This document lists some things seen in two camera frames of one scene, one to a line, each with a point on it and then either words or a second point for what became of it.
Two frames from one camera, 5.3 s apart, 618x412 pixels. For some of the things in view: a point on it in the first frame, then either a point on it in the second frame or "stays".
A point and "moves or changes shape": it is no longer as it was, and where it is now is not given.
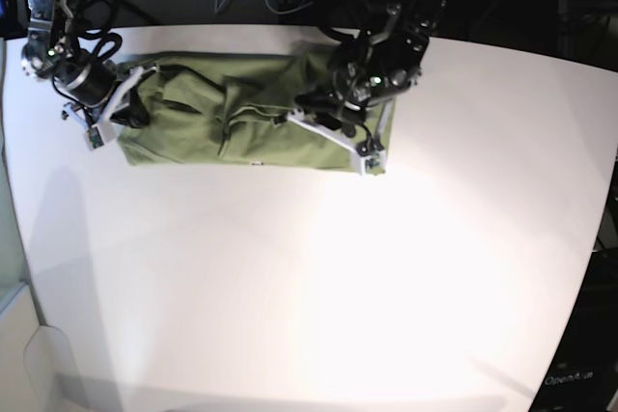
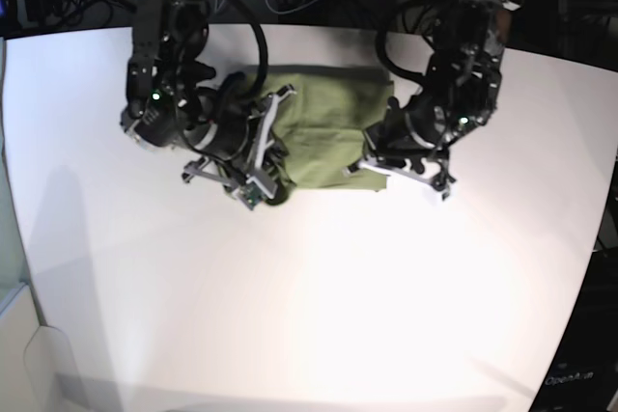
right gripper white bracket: (369, 155) → (407, 179)
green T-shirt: (227, 109) moves or changes shape
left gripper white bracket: (135, 114) → (258, 176)
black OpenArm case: (583, 373) stays
